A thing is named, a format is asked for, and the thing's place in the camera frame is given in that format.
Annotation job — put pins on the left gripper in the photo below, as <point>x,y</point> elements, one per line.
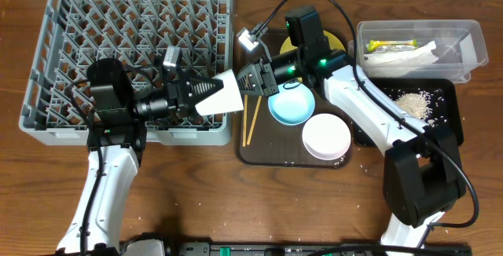
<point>179,95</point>

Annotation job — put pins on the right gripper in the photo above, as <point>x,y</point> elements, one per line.
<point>258,89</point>

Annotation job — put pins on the light blue bowl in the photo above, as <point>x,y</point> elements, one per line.
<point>293,105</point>

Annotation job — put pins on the white bowl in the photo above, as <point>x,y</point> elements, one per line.
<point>326,136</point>

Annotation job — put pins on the green snack wrapper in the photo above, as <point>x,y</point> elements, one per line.
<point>374,45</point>

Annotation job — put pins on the white paper napkin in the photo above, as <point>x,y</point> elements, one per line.
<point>398,56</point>

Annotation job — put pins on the white cup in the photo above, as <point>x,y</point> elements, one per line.
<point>226,100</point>

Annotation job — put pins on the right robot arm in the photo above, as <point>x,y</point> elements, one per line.
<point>423,177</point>

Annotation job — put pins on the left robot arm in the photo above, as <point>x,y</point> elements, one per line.
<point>116,142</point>

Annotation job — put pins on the grey dishwasher rack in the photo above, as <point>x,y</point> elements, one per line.
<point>76,33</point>

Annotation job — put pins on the black waste tray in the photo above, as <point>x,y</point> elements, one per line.
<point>393,88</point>

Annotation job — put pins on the left wooden chopstick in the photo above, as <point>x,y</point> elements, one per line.
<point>245,122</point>

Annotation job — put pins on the wooden chopstick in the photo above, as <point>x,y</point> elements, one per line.
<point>254,118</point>
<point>245,122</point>

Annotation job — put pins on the yellow plate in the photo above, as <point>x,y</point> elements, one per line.
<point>334,43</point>

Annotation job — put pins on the right wooden chopstick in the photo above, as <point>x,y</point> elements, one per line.
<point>254,118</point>

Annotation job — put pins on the rice pile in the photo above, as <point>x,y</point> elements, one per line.
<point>424,105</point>

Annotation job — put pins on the clear plastic bin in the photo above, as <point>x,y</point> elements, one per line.
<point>461,47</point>

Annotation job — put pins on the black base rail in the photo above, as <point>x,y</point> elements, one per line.
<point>233,249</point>

